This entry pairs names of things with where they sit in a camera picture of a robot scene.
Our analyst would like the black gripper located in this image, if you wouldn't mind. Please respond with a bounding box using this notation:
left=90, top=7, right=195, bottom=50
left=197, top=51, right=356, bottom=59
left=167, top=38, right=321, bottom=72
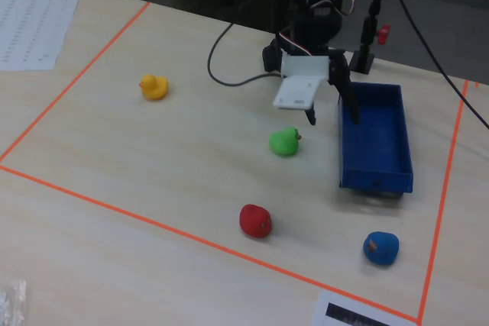
left=262, top=11, right=361, bottom=126

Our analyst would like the blue rubber duck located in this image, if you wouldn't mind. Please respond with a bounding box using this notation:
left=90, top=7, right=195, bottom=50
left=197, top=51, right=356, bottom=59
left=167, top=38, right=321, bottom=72
left=362, top=231, right=400, bottom=266

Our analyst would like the green rubber duck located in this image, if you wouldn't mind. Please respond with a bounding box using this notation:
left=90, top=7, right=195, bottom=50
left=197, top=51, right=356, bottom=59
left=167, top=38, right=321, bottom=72
left=268, top=126, right=303, bottom=158

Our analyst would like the blue plastic box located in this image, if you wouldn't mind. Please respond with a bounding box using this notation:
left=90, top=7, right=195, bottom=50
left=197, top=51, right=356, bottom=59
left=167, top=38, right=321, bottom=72
left=337, top=80, right=415, bottom=195

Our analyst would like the red rubber duck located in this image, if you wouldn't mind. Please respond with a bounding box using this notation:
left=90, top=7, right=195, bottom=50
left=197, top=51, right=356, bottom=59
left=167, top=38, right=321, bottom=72
left=239, top=204, right=273, bottom=239

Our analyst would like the yellow rubber duck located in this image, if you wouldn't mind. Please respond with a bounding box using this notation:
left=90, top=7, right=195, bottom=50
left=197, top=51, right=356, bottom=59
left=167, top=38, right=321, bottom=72
left=138, top=74, right=170, bottom=102

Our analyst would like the red clamp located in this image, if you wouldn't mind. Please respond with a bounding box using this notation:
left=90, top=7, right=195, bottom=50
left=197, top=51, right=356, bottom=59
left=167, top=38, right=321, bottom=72
left=376, top=23, right=391, bottom=45

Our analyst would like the white paper with black bar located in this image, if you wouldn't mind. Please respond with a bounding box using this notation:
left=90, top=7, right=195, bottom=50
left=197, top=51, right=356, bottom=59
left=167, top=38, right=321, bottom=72
left=311, top=289, right=419, bottom=326

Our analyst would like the orange tape outline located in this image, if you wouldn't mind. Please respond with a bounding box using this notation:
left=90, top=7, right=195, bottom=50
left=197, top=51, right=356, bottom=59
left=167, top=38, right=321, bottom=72
left=0, top=1, right=481, bottom=325

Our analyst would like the printed paper sheet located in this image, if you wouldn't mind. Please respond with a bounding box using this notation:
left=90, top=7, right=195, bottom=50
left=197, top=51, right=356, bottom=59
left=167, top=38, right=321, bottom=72
left=0, top=0, right=85, bottom=72

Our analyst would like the clear plastic bag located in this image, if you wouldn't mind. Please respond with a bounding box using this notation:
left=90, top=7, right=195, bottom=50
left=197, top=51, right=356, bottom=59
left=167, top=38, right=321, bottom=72
left=0, top=279, right=30, bottom=326

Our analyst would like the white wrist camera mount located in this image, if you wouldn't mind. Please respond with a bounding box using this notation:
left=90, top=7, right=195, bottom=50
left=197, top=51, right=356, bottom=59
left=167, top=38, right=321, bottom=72
left=272, top=54, right=332, bottom=110

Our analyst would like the black camera stand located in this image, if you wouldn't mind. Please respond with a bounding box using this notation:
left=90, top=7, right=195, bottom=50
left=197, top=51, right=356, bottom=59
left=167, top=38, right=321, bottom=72
left=348, top=0, right=394, bottom=75

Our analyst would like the black cable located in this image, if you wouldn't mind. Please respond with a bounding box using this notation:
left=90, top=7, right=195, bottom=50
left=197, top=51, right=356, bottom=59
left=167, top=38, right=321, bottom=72
left=387, top=0, right=489, bottom=131

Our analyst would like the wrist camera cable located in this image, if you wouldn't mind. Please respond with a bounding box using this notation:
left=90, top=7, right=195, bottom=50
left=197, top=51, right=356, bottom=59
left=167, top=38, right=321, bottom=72
left=206, top=22, right=283, bottom=87

